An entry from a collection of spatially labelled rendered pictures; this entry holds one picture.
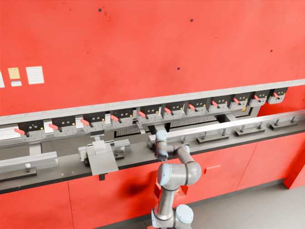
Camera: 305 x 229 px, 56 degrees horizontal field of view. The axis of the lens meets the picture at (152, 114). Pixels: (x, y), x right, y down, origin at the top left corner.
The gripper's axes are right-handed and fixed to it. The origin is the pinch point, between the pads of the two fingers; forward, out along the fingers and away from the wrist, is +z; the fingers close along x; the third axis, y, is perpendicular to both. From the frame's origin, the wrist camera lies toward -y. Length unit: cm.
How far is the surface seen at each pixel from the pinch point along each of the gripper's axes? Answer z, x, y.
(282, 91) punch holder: -13, -121, 12
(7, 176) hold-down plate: -12, 105, 23
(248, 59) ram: -53, -80, 26
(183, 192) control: 18.1, -9.6, -26.7
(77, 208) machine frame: 35, 71, -1
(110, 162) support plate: -13.4, 36.7, 4.7
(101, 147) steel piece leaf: -9.9, 39.1, 20.5
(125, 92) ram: -52, 14, 32
